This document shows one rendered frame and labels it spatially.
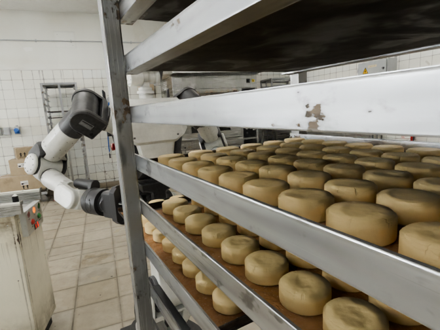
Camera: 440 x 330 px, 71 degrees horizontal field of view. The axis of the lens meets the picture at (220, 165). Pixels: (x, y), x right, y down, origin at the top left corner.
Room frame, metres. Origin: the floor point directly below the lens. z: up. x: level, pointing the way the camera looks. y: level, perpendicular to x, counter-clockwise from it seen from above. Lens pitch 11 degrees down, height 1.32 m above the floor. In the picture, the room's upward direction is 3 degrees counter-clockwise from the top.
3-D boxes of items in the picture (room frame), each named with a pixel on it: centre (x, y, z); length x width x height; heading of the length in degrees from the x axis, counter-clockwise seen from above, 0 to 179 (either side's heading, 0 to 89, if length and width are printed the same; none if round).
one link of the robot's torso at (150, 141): (1.25, 0.30, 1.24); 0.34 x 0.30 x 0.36; 119
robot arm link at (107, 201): (0.95, 0.36, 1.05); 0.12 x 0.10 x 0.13; 59
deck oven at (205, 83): (5.59, 0.11, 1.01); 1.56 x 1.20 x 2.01; 111
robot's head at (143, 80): (1.19, 0.27, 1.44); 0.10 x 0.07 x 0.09; 119
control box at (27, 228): (1.68, 1.09, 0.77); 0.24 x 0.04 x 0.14; 12
